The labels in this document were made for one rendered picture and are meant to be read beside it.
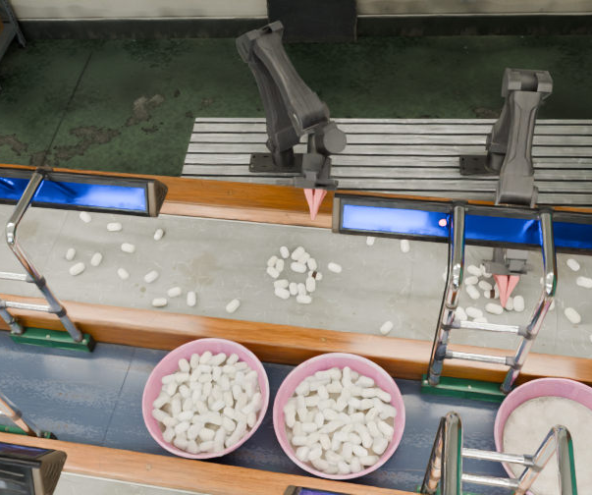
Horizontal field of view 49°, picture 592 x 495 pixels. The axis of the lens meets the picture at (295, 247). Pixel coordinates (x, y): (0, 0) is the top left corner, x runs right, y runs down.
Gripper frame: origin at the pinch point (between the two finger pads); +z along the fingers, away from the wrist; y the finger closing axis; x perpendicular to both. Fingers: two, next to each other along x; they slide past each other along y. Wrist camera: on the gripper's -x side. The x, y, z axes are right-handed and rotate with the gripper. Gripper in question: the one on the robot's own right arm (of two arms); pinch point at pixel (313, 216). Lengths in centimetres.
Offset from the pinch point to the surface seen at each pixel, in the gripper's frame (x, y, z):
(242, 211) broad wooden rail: 7.2, -19.3, 0.3
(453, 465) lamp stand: -66, 31, 31
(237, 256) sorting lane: 0.2, -18.2, 11.5
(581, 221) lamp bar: -34, 52, -3
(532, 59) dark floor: 176, 77, -82
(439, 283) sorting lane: -1.0, 31.0, 13.2
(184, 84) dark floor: 155, -90, -57
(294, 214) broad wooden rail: 7.2, -6.0, 0.0
